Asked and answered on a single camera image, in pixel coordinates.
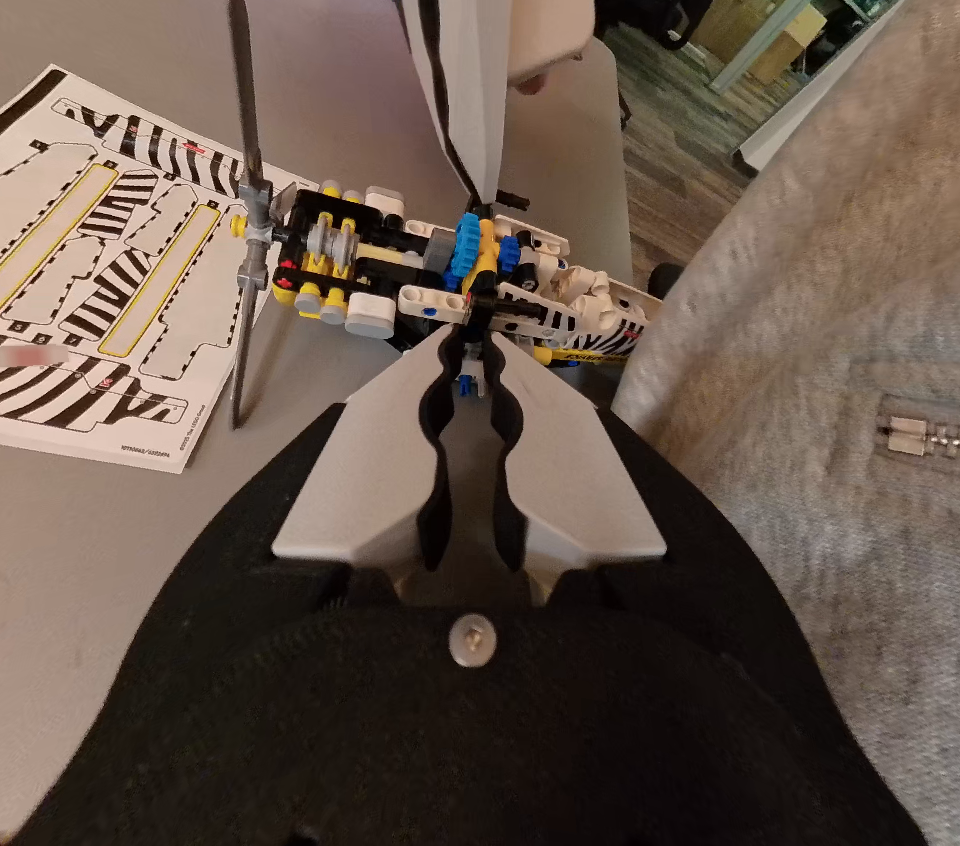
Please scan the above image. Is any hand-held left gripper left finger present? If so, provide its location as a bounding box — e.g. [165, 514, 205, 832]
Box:
[271, 324, 460, 573]

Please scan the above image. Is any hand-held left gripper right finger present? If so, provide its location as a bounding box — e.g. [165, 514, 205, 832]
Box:
[483, 332, 668, 576]

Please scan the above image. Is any lego propeller plane model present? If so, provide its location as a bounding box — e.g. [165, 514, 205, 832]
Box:
[225, 0, 666, 432]

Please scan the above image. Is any zebra striped sticker sheet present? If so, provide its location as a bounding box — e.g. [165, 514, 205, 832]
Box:
[0, 63, 322, 474]

